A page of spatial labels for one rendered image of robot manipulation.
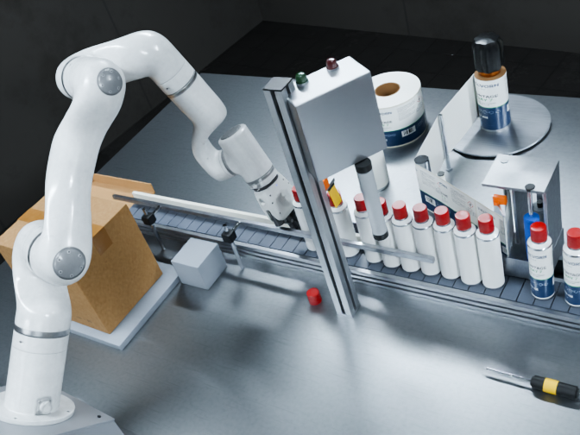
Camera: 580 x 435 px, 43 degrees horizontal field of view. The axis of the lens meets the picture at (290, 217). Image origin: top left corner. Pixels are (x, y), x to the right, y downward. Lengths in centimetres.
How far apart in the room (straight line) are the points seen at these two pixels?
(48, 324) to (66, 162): 35
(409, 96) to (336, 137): 76
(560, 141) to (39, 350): 147
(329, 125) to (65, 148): 57
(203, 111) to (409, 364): 76
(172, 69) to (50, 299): 58
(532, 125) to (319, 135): 93
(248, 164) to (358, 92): 48
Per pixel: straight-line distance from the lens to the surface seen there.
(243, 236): 214
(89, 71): 162
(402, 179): 217
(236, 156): 188
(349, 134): 153
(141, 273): 212
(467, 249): 174
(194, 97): 178
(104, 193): 267
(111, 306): 207
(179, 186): 253
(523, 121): 230
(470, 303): 183
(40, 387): 176
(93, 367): 207
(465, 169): 216
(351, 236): 192
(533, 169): 171
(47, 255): 163
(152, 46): 173
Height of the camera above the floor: 220
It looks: 38 degrees down
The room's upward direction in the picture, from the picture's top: 19 degrees counter-clockwise
